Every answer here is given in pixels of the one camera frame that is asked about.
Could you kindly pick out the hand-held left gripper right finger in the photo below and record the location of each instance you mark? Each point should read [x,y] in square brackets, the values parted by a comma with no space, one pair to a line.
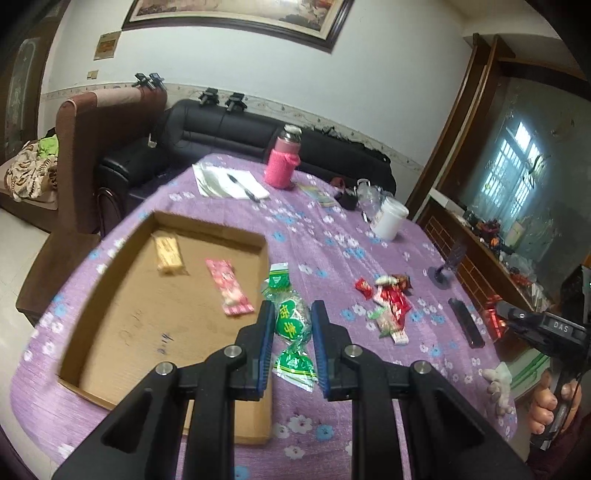
[321,355]

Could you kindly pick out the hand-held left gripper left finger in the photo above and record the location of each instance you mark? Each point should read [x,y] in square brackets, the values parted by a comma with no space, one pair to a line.
[265,350]

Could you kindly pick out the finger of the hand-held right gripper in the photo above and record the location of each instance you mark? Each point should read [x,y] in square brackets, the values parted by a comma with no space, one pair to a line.
[521,313]
[531,336]

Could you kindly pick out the shiny dark red snack packet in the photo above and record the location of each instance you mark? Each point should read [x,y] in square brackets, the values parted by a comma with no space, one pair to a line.
[493,316]

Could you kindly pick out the green twisted candy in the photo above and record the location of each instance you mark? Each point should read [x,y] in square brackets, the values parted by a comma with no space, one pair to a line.
[291,323]

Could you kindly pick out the pink snack packet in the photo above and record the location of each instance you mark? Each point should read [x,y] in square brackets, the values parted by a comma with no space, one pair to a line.
[229,286]

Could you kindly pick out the white striped snack packet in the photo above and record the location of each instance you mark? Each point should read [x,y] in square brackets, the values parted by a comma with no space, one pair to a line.
[398,337]

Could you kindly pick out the small red snack packet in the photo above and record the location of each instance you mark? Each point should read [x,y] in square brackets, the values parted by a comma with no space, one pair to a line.
[364,288]

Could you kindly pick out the shallow cardboard box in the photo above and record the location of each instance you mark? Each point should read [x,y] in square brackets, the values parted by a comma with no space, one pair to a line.
[138,323]

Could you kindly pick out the yellow snack packet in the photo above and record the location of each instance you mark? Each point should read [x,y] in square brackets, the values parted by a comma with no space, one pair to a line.
[168,254]

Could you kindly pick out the person's right forearm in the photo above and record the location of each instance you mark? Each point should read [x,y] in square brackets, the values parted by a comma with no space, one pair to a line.
[568,457]

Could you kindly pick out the person's right hand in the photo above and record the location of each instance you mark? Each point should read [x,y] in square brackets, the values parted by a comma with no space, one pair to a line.
[547,406]

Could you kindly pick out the black remote control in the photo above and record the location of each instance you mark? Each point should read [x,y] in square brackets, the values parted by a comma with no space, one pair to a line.
[466,323]

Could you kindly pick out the white crumpled glove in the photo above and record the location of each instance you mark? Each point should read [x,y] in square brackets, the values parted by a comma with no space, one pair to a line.
[501,385]

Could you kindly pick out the green white snack packet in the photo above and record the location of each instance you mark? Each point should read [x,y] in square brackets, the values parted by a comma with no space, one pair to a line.
[379,321]

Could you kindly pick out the red black toy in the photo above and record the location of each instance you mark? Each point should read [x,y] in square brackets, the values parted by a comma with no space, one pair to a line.
[490,230]

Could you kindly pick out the purple floral tablecloth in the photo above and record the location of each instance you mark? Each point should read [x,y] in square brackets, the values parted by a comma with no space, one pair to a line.
[323,249]

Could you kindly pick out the brown red snack packet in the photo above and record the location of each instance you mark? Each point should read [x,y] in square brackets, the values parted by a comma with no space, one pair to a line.
[402,280]

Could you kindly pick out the white box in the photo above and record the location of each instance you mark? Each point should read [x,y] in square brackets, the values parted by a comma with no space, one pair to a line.
[444,201]

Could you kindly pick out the white plastic jar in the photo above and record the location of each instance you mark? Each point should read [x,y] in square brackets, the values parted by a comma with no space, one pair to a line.
[390,219]

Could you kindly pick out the black pouch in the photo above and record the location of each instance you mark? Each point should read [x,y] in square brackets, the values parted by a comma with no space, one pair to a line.
[346,198]

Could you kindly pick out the green printed booklet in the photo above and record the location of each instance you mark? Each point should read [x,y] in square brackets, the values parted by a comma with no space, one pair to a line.
[318,194]

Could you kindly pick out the clear glass jar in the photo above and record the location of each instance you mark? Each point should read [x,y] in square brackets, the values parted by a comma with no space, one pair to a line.
[369,198]

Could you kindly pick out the black pen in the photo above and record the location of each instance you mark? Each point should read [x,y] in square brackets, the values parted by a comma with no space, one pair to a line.
[242,187]

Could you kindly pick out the white paper sheets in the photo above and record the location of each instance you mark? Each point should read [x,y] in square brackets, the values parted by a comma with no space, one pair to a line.
[217,182]

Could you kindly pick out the wooden mirror cabinet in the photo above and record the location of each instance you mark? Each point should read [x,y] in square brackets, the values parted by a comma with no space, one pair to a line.
[480,138]

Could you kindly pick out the bottle with pink knitted sleeve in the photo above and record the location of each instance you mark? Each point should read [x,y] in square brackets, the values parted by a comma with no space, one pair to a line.
[282,161]

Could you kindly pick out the black leather sofa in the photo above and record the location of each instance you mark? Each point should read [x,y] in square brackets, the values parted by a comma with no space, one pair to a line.
[207,134]

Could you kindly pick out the black clamp device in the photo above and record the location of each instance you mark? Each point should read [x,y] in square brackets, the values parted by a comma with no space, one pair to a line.
[236,102]
[209,97]
[150,81]

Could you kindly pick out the brown armchair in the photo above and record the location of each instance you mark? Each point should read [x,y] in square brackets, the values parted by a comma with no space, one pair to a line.
[92,138]

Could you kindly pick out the patterned beige blanket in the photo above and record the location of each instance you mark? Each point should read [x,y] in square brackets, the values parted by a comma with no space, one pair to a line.
[27,170]

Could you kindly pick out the green cloth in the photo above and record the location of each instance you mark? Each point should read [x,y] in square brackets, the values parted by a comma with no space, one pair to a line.
[47,145]

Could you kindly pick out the wooden glass door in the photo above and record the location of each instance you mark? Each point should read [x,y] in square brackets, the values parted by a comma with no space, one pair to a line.
[23,92]

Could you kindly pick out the wall switch plate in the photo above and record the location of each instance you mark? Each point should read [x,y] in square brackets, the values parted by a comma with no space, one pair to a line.
[93,74]

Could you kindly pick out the framed wall painting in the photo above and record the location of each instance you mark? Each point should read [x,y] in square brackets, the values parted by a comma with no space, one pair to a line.
[240,11]

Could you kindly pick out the yellow wall plaque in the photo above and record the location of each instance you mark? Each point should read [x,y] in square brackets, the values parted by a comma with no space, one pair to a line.
[107,45]

